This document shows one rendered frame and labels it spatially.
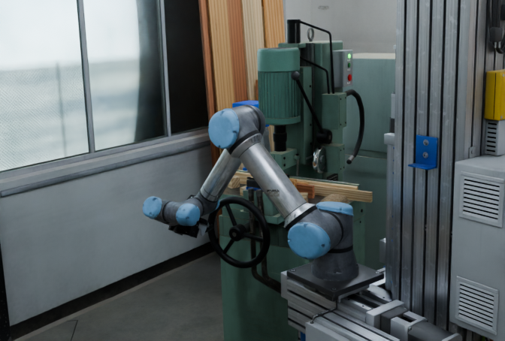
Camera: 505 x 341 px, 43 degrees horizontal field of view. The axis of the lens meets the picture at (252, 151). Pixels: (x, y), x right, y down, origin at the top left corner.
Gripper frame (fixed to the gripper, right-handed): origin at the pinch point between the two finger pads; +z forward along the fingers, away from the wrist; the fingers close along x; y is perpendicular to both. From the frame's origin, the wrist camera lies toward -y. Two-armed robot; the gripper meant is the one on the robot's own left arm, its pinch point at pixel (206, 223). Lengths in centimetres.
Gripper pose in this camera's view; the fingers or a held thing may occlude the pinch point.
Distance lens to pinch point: 249.7
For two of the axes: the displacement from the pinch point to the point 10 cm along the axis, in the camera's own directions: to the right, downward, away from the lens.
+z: 4.9, 3.3, 8.1
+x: 8.4, 0.8, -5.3
